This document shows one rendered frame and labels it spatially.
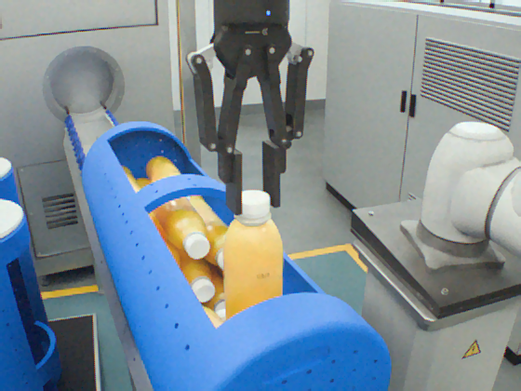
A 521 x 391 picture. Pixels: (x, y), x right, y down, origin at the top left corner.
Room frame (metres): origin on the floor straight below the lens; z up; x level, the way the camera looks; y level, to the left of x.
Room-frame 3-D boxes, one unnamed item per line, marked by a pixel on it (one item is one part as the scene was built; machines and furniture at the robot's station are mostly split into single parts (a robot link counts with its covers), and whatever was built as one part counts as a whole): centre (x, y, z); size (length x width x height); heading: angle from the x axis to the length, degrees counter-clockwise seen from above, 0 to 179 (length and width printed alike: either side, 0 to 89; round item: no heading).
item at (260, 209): (0.50, 0.01, 1.33); 0.04 x 0.04 x 0.02
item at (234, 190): (0.49, 0.03, 1.36); 0.03 x 0.01 x 0.07; 25
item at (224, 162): (0.48, 0.04, 1.39); 0.03 x 0.01 x 0.05; 115
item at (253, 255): (0.50, 0.01, 1.23); 0.07 x 0.07 x 0.19
